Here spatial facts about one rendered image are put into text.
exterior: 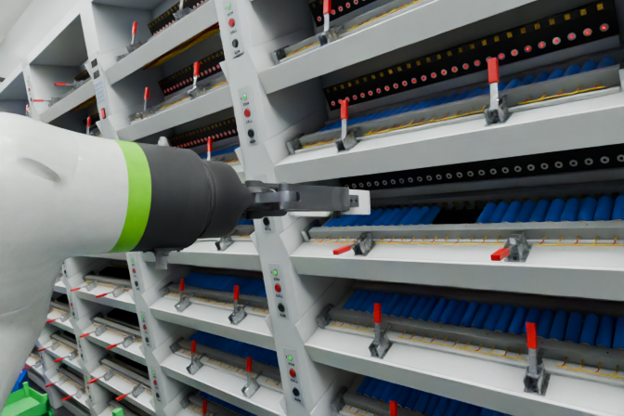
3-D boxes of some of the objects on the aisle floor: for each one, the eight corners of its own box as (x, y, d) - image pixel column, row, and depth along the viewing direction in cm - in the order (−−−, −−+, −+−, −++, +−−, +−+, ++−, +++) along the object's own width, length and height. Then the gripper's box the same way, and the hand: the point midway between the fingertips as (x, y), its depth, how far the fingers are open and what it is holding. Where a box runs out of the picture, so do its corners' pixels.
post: (359, 672, 94) (218, -148, 86) (327, 644, 101) (193, -121, 92) (407, 595, 109) (290, -113, 100) (376, 575, 115) (264, -92, 107)
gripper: (139, 239, 47) (295, 233, 63) (253, 239, 33) (412, 232, 50) (141, 170, 47) (294, 182, 64) (252, 143, 34) (409, 167, 51)
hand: (331, 203), depth 55 cm, fingers open, 6 cm apart
